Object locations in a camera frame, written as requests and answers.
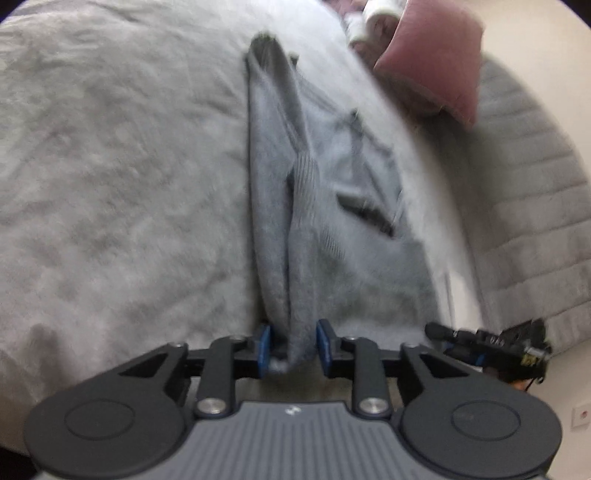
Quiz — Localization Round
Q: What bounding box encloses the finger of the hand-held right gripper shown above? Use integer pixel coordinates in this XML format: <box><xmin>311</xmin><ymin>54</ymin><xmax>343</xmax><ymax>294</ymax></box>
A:
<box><xmin>425</xmin><ymin>322</ymin><xmax>483</xmax><ymax>348</ymax></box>
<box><xmin>444</xmin><ymin>345</ymin><xmax>485</xmax><ymax>370</ymax></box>

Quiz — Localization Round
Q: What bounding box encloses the grey bed sheet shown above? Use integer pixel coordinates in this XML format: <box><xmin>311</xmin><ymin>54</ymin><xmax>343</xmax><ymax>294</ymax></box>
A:
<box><xmin>0</xmin><ymin>0</ymin><xmax>481</xmax><ymax>455</ymax></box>

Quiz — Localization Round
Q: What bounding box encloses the pink velvet pillow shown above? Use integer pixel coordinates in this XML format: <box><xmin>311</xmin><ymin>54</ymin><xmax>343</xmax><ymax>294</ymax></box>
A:
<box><xmin>373</xmin><ymin>0</ymin><xmax>485</xmax><ymax>126</ymax></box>

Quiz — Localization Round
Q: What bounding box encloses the grey knit sweater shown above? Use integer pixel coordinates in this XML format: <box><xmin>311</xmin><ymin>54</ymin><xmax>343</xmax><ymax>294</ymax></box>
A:
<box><xmin>244</xmin><ymin>31</ymin><xmax>444</xmax><ymax>374</ymax></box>

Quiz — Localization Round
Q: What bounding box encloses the grey quilted headboard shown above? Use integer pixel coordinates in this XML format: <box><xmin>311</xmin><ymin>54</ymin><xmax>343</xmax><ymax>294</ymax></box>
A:
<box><xmin>462</xmin><ymin>58</ymin><xmax>591</xmax><ymax>356</ymax></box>

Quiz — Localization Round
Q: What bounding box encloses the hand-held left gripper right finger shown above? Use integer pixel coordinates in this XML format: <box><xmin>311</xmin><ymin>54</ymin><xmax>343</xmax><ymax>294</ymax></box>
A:
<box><xmin>315</xmin><ymin>319</ymin><xmax>466</xmax><ymax>419</ymax></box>

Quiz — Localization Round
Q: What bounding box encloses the folded grey quilt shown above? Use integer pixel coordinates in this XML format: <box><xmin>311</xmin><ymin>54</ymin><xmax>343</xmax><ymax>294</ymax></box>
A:
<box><xmin>342</xmin><ymin>0</ymin><xmax>444</xmax><ymax>116</ymax></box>

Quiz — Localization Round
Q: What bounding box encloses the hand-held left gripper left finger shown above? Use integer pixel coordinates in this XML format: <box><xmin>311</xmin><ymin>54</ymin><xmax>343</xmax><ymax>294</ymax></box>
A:
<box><xmin>117</xmin><ymin>323</ymin><xmax>273</xmax><ymax>419</ymax></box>

